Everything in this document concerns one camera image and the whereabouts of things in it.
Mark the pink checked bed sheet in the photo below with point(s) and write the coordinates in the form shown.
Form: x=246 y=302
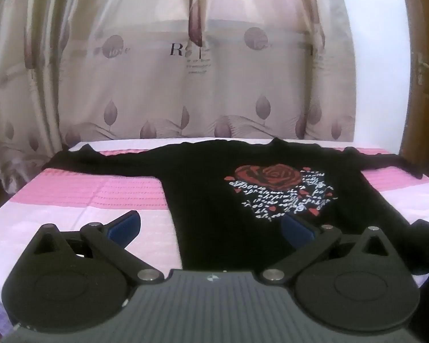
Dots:
x=75 y=200

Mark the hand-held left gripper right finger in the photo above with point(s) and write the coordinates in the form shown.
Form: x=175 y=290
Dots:
x=297 y=230

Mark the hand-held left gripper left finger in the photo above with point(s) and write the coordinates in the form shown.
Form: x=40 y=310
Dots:
x=123 y=227

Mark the brown wooden door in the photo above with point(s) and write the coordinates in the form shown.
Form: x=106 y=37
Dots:
x=427 y=121

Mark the black rose print t-shirt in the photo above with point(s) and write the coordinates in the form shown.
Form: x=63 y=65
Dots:
x=207 y=193

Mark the beige leaf print curtain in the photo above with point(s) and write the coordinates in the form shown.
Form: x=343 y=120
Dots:
x=128 y=60

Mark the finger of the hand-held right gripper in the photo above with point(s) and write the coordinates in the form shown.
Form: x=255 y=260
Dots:
x=428 y=232

